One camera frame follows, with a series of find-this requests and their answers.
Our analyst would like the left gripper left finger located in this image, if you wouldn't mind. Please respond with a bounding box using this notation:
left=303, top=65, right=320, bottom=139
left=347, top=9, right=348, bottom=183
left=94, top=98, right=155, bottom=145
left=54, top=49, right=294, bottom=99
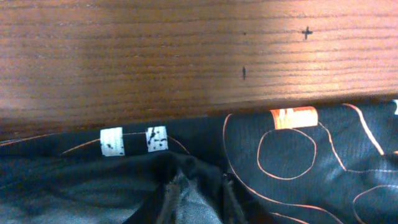
left=123, top=184, right=180, bottom=224

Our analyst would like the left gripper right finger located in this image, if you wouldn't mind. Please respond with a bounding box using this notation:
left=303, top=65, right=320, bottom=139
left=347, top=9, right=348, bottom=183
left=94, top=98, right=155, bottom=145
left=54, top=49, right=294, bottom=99
left=223, top=174, right=247, bottom=224

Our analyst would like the black jersey with orange lines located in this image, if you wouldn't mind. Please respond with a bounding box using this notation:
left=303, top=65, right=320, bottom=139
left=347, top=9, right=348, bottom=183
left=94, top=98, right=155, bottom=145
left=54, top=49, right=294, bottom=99
left=1, top=100, right=397, bottom=223

